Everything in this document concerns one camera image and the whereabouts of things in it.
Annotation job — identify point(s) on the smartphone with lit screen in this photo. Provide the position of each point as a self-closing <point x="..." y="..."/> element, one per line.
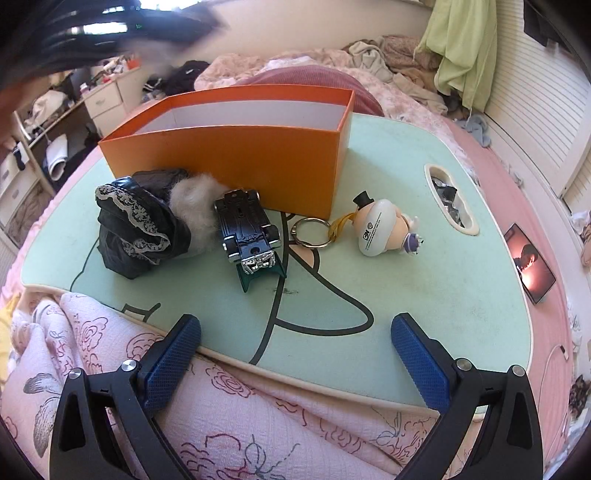
<point x="528" y="263"/>

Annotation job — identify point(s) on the dark brown furry item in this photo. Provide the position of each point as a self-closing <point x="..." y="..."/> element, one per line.
<point x="579" y="392"/>

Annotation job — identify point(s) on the foil wrappers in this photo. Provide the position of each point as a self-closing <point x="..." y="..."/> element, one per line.
<point x="448" y="198"/>

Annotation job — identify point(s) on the pink rose-print quilt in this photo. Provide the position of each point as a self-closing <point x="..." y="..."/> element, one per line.
<point x="277" y="424"/>

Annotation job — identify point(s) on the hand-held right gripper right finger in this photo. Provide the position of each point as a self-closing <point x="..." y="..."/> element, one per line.
<point x="420" y="364"/>

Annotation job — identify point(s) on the pale floral blanket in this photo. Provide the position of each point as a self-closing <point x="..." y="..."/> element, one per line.
<point x="240" y="64"/>

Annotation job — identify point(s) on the white drawer cabinet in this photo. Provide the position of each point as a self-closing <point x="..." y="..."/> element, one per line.
<point x="108" y="99"/>

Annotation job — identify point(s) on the person's dark hair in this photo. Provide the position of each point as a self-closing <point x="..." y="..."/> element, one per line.
<point x="69" y="37"/>

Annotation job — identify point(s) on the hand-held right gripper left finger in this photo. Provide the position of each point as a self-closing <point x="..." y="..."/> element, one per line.
<point x="171" y="364"/>

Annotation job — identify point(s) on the maroon pillow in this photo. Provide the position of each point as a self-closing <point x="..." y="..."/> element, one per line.
<point x="314" y="76"/>

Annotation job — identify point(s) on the green cartoon-print desktop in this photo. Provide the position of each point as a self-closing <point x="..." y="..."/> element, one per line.
<point x="415" y="300"/>

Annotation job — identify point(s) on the light blue cloth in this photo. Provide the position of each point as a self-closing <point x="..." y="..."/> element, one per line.
<point x="478" y="127"/>

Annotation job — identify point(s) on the small orange tray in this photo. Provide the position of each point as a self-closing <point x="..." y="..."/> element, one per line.
<point x="131" y="62"/>

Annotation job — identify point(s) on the black lace-trimmed cloth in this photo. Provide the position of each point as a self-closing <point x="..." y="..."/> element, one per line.
<point x="138" y="221"/>

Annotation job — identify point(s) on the light green hanging cloth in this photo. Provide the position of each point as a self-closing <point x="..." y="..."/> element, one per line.
<point x="461" y="46"/>

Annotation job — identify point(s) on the cluttered shelf desk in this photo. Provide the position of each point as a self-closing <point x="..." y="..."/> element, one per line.
<point x="37" y="120"/>

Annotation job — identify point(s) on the white slatted panel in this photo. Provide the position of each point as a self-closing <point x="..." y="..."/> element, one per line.
<point x="535" y="101"/>

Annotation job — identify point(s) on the orange cardboard box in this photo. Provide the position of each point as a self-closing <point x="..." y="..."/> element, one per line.
<point x="231" y="157"/>

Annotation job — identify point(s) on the black toy car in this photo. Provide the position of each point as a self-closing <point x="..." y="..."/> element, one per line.
<point x="249" y="230"/>

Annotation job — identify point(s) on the black clothes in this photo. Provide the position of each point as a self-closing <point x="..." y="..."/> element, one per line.
<point x="184" y="76"/>

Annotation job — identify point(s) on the pile of beige clothes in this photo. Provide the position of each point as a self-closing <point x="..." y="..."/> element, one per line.
<point x="388" y="55"/>

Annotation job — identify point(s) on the black hanging cloth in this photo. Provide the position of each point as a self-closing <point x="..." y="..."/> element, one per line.
<point x="540" y="23"/>

